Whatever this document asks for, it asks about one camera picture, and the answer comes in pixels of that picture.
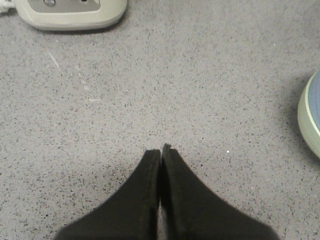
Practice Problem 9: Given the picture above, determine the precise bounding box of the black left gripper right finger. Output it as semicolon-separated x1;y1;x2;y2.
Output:
159;144;278;240

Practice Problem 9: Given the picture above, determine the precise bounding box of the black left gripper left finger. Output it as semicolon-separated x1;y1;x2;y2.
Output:
55;149;161;240

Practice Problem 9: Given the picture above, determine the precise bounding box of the light blue bowl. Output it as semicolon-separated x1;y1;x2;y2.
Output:
308;71;320;129

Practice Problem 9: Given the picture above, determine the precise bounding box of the light green bowl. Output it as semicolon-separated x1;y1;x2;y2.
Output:
297;72;320;158

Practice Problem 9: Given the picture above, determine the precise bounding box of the cream white toaster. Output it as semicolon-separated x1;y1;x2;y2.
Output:
13;0;128;31

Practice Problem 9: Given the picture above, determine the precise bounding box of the white power plug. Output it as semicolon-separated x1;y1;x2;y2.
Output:
0;0;16;14

